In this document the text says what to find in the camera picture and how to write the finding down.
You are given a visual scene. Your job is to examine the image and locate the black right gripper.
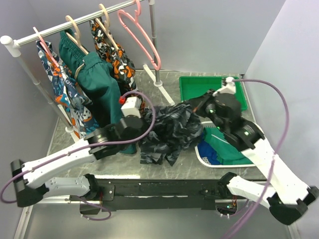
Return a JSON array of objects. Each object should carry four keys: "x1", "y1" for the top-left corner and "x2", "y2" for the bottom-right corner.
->
[{"x1": 189, "y1": 88, "x2": 227, "y2": 132}]

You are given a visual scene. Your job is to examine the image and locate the dark grey patterned shorts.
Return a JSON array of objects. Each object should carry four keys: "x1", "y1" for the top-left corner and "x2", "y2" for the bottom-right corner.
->
[{"x1": 139, "y1": 102, "x2": 203, "y2": 166}]

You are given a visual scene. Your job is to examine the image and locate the pink plastic hanger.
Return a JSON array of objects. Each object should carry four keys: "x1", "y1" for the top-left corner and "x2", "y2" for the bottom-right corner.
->
[{"x1": 117, "y1": 0, "x2": 162, "y2": 71}]

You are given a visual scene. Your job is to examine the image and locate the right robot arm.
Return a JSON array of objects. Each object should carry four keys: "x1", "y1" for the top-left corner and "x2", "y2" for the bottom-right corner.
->
[{"x1": 187, "y1": 91, "x2": 319, "y2": 225}]

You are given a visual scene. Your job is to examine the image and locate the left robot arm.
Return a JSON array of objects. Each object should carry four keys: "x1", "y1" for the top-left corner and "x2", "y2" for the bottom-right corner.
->
[{"x1": 10, "y1": 115, "x2": 150, "y2": 208}]

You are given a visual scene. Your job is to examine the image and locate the dark teal shorts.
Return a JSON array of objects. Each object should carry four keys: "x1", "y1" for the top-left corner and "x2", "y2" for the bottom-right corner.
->
[{"x1": 58, "y1": 29, "x2": 137, "y2": 154}]

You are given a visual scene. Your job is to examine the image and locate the orange camouflage shorts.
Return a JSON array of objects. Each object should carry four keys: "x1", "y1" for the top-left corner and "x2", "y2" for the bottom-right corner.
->
[{"x1": 89, "y1": 18, "x2": 138, "y2": 95}]

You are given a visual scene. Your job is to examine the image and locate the blue orange patterned shorts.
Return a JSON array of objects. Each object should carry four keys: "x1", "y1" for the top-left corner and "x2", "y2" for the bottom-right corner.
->
[{"x1": 35, "y1": 40, "x2": 100, "y2": 139}]

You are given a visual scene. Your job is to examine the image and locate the beige wooden hanger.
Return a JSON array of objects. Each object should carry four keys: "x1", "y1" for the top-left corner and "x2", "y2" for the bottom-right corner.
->
[
  {"x1": 65, "y1": 15, "x2": 89, "y2": 80},
  {"x1": 95, "y1": 3, "x2": 119, "y2": 52}
]

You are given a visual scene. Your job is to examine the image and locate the pink hanger on rack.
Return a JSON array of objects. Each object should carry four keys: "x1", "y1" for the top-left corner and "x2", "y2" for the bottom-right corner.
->
[{"x1": 33, "y1": 27, "x2": 59, "y2": 67}]

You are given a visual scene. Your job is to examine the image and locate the white perforated laundry basket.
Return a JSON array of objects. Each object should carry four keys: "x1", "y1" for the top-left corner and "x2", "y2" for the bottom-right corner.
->
[{"x1": 195, "y1": 121, "x2": 254, "y2": 168}]

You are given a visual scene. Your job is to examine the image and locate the green plastic tray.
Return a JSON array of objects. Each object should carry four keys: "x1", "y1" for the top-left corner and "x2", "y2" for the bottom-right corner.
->
[{"x1": 179, "y1": 76, "x2": 248, "y2": 111}]

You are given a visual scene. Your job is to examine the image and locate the blue garment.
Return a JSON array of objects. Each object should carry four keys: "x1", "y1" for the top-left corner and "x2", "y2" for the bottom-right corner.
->
[{"x1": 197, "y1": 135, "x2": 221, "y2": 165}]

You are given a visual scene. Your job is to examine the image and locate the green jersey garment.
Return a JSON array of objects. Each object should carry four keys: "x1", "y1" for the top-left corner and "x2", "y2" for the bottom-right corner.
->
[{"x1": 204, "y1": 127, "x2": 252, "y2": 165}]

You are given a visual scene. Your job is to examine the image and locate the white clothes rack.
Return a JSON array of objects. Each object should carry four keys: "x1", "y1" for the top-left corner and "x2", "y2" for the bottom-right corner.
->
[{"x1": 0, "y1": 0, "x2": 174, "y2": 142}]

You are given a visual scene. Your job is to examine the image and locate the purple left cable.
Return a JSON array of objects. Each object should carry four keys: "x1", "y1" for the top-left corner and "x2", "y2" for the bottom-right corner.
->
[{"x1": 0, "y1": 90, "x2": 157, "y2": 204}]

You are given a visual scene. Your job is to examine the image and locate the purple cable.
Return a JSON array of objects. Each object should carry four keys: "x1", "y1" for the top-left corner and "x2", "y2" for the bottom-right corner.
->
[
  {"x1": 220, "y1": 78, "x2": 290, "y2": 239},
  {"x1": 0, "y1": 90, "x2": 157, "y2": 204}
]

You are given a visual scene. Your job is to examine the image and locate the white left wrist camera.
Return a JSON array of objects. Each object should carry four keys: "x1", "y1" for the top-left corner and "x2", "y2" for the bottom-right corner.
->
[{"x1": 121, "y1": 97, "x2": 141, "y2": 118}]

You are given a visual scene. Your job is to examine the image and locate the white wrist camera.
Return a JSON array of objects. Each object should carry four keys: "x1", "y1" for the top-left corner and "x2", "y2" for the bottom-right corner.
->
[
  {"x1": 212, "y1": 77, "x2": 236, "y2": 97},
  {"x1": 121, "y1": 97, "x2": 141, "y2": 118}
]

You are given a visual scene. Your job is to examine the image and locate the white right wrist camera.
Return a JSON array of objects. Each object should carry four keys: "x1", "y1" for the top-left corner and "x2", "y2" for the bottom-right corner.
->
[{"x1": 212, "y1": 77, "x2": 236, "y2": 97}]

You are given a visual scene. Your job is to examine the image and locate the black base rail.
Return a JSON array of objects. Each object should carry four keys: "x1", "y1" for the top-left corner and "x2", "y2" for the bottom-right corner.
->
[{"x1": 68, "y1": 178, "x2": 247, "y2": 216}]

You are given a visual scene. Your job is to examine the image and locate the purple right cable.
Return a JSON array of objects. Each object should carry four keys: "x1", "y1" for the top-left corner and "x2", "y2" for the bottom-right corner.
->
[{"x1": 220, "y1": 78, "x2": 290, "y2": 239}]

